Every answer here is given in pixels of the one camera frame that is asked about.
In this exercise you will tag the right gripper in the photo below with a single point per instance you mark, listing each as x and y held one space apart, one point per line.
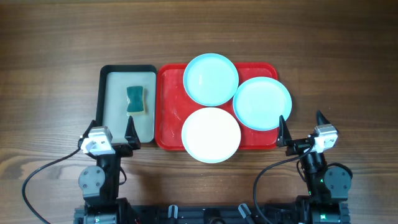
297 146

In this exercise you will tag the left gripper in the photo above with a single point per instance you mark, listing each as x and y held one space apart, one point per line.
125 150

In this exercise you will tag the green yellow sponge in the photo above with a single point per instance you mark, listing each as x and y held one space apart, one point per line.
135 100

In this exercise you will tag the light blue plate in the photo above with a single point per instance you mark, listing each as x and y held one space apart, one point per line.
260 101

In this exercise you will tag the white plate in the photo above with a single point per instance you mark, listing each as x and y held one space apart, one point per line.
211 135

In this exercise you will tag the light green plate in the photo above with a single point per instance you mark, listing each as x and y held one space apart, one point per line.
210 79

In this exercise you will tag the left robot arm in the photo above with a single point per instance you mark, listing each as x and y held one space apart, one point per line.
100 183

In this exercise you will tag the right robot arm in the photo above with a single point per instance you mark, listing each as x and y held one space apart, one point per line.
327 184

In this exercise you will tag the black water tray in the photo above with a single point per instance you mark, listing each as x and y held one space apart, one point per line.
113 100

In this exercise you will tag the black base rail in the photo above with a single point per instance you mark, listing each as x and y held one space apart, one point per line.
214 214

